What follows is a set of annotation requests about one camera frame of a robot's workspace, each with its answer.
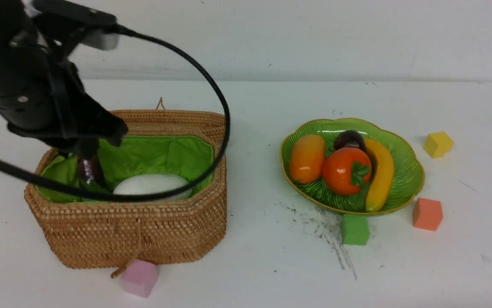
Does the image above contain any white radish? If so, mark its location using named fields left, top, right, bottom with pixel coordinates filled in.
left=113, top=174, right=189, bottom=195

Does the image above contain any pink foam cube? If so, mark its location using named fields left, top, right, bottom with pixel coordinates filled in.
left=121, top=259, right=158, bottom=299

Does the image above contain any orange persimmon with green leaf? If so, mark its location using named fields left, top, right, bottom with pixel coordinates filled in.
left=322, top=148, right=372, bottom=195

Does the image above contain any purple eggplant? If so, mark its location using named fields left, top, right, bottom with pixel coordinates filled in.
left=77, top=156, right=107, bottom=187

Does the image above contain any woven wicker basket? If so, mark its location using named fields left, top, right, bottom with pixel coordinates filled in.
left=24, top=104, right=227, bottom=269

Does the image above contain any green leaf-shaped plate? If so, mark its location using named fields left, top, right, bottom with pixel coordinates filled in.
left=280, top=118, right=425, bottom=215

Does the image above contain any dark purple mangosteen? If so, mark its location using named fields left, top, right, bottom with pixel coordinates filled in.
left=333, top=130, right=367, bottom=152

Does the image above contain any yellow foam cube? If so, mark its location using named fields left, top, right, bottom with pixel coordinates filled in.
left=423, top=131, right=454, bottom=159

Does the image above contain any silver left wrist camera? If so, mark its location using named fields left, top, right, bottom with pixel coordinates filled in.
left=30, top=0, right=119, bottom=50

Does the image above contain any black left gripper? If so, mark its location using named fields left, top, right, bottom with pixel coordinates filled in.
left=7, top=34, right=128, bottom=159

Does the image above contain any orange yellow mango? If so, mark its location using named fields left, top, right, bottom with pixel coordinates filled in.
left=289, top=134, right=326, bottom=184

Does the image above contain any green foam cube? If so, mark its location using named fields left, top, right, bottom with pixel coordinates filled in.
left=341, top=214, right=370, bottom=246

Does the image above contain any orange foam cube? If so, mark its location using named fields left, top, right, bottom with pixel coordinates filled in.
left=412, top=198, right=443, bottom=231

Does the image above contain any black camera cable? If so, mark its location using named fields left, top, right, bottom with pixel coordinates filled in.
left=0, top=25, right=231, bottom=203

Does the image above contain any yellow banana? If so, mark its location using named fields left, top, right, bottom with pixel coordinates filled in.
left=364, top=139, right=394, bottom=213

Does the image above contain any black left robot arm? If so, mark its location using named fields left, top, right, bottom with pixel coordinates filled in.
left=0, top=0, right=128, bottom=159

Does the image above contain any wooden basket toggle peg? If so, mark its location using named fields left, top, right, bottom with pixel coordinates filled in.
left=110, top=265, right=128, bottom=279

